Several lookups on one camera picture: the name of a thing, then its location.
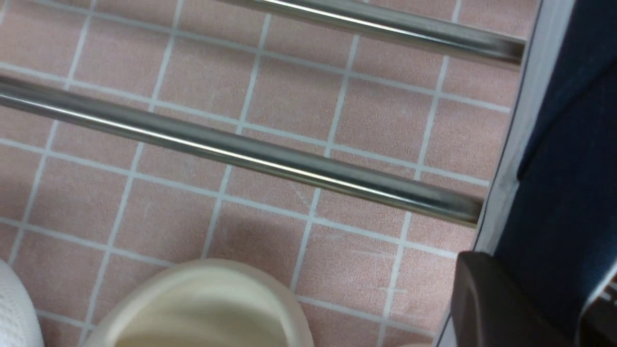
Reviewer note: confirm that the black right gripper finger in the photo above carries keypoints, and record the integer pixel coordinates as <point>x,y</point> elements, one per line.
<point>488,309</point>

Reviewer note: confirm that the metal shoe rack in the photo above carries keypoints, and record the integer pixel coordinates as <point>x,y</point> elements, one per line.
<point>407,29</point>

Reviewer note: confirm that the left cream slipper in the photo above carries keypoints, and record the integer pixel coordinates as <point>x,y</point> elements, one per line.
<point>19,325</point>

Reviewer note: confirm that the cream slipper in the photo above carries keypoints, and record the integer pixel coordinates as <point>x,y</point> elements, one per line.
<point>19,325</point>
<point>206,303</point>

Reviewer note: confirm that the pink checkered tablecloth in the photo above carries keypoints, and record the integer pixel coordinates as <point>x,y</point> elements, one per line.
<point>341,146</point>

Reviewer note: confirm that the right cream slipper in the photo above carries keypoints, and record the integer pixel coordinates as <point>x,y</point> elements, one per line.
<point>206,303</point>

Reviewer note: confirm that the navy slip-on shoe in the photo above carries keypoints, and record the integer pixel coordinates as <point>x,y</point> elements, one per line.
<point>549,219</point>

